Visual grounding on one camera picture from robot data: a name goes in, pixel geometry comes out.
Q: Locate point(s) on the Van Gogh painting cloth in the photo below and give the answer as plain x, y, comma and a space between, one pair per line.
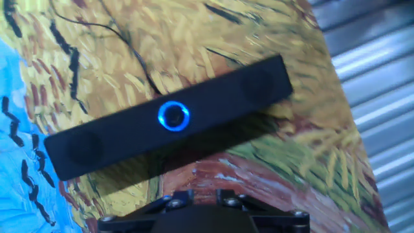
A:
226, 32

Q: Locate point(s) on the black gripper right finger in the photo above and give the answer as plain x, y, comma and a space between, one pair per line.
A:
281, 223

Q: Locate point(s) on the black speaker bar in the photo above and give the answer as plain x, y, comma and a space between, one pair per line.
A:
226, 94

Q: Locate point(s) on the blue-lit volume knob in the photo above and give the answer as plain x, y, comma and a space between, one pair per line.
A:
174, 116

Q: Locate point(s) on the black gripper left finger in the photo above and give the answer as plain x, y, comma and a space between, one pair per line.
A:
129, 223

